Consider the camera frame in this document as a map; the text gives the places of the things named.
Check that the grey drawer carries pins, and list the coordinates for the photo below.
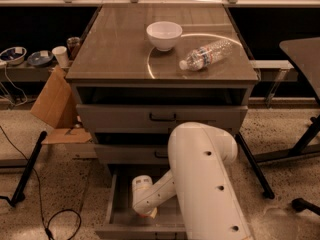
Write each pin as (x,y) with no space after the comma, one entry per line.
(131,154)
(123,223)
(157,118)

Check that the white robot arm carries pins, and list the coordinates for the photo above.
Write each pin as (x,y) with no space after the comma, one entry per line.
(197,177)

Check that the black caster foot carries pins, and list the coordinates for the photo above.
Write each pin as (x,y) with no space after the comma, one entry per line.
(300,205)

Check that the bottom grey drawer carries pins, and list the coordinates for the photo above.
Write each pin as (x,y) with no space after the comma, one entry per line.
(123,223)

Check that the white bowl with items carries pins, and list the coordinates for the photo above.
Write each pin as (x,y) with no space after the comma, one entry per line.
(14,55)

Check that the grey drawer cabinet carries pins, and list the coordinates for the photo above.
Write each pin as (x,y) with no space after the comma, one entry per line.
(117,64)

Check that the middle grey drawer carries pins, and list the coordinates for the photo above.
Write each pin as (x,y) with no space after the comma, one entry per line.
(131,154)

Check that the black stand leg left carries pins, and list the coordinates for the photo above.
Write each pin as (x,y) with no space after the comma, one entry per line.
(27,165)

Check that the black stand leg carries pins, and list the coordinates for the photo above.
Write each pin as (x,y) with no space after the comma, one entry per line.
(267,191)
(27,165)

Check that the top grey drawer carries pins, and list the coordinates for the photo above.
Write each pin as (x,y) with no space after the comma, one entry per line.
(157,118)

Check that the white paper cup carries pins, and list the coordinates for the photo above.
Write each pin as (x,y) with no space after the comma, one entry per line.
(61,55)

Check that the brown cardboard box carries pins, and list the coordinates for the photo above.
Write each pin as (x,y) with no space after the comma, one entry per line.
(56,107)

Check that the blue bowl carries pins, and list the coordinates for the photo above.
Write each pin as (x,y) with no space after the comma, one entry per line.
(40,58)

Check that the glass jar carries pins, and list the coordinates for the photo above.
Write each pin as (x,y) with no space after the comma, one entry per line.
(73,45)

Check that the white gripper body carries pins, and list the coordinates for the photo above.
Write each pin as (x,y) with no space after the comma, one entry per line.
(145,206)

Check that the clear plastic water bottle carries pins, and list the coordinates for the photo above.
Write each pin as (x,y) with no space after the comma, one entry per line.
(206,55)

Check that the black stand leg right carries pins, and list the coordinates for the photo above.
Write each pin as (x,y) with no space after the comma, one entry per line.
(267,191)

